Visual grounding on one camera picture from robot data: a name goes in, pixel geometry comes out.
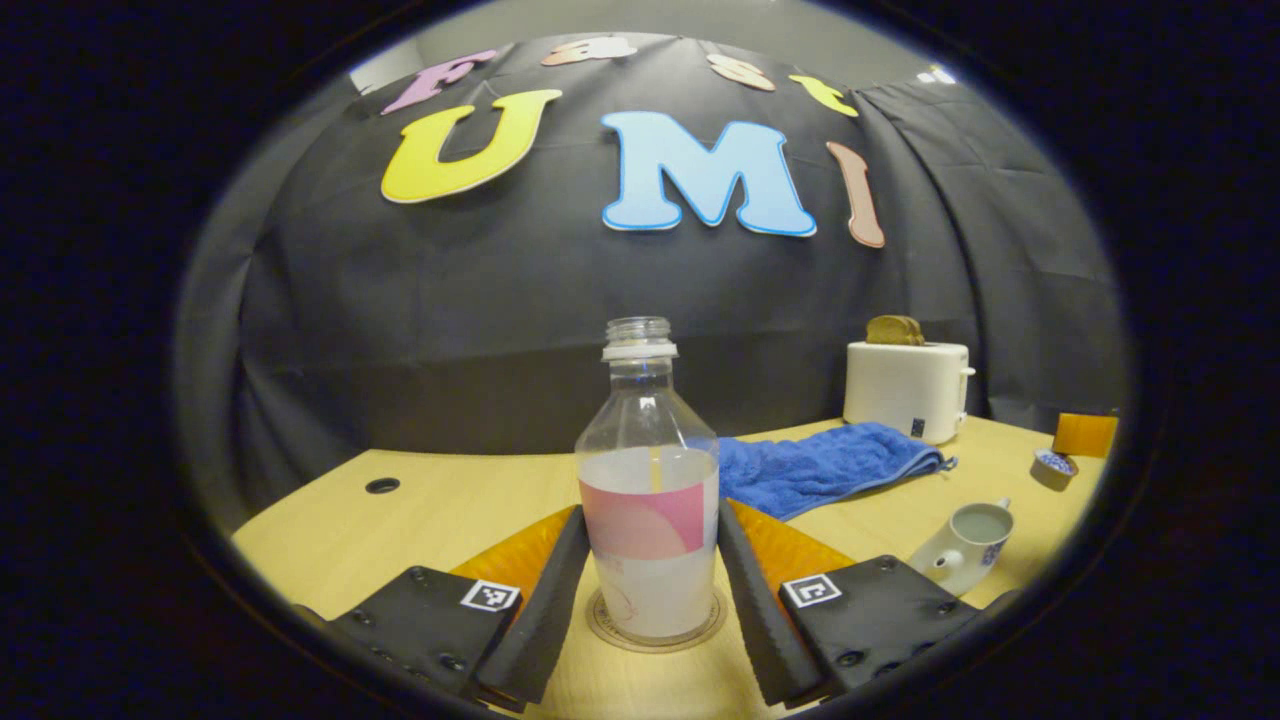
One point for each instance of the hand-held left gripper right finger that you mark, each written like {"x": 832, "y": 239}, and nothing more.
{"x": 755, "y": 610}

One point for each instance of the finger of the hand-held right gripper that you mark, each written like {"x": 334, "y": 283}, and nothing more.
{"x": 1085, "y": 435}

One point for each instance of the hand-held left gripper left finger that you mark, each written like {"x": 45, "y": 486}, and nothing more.
{"x": 545, "y": 620}

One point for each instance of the white blue teacup lid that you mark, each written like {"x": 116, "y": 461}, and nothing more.
{"x": 1054, "y": 470}

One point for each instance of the round brown coaster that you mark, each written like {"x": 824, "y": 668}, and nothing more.
{"x": 600, "y": 628}

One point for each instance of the clear plastic water bottle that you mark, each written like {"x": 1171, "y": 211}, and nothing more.
{"x": 650, "y": 580}

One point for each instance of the blue towel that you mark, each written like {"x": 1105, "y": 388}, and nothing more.
{"x": 820, "y": 465}

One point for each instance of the white toaster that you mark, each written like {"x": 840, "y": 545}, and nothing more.
{"x": 905, "y": 395}

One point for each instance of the brown toast slice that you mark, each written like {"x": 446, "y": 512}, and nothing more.
{"x": 914, "y": 334}
{"x": 882, "y": 331}

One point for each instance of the black backdrop cloth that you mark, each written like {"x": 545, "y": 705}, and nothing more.
{"x": 450, "y": 300}

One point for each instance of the ceiling light panel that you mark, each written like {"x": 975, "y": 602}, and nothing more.
{"x": 936, "y": 75}

